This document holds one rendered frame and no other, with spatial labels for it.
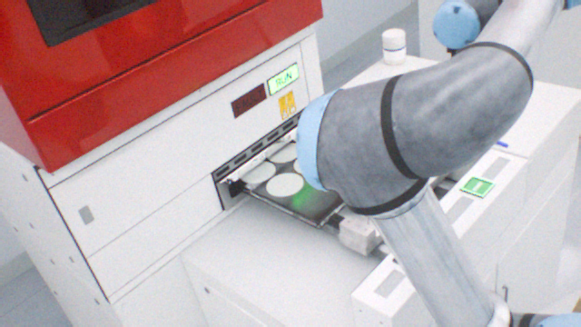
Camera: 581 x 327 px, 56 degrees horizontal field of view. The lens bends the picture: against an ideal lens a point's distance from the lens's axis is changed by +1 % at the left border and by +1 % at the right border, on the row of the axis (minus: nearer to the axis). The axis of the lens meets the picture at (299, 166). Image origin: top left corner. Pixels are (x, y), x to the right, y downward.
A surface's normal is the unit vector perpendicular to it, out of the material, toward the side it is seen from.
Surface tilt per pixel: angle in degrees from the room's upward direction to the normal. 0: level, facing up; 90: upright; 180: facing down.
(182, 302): 90
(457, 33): 90
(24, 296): 0
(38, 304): 0
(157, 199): 90
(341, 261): 0
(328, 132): 54
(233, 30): 90
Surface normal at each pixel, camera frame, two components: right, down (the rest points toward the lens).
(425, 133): -0.26, 0.22
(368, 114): -0.65, -0.22
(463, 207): -0.16, -0.80
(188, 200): 0.73, 0.30
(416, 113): -0.43, -0.12
